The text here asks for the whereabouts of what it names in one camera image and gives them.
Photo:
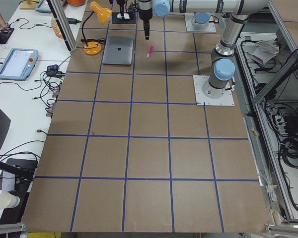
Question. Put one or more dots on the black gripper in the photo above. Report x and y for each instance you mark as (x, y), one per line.
(145, 13)
(120, 5)

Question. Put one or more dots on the pink marker pen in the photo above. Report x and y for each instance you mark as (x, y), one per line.
(149, 51)

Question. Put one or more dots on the white computer mouse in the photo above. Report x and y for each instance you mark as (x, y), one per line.
(125, 18)

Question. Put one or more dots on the black mousepad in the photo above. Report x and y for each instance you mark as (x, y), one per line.
(115, 20)

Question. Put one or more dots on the silver laptop notebook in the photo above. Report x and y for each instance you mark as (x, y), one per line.
(118, 50)

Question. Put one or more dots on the orange desk lamp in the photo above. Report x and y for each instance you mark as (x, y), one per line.
(93, 45)

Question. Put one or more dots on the orange bucket grey lid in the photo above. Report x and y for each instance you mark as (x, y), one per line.
(76, 2)

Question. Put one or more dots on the black power adapter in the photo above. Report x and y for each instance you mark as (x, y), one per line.
(73, 21)

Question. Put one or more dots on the yellow juice bottle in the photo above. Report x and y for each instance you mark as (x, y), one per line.
(56, 28)

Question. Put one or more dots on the blue teach pendant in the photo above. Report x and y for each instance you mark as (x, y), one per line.
(43, 7)
(19, 64)

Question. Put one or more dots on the white paper cup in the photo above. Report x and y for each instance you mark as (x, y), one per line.
(8, 200)

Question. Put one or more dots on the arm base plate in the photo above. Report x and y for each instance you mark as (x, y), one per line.
(206, 95)
(200, 22)

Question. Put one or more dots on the aluminium frame post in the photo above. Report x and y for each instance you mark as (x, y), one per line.
(61, 19)

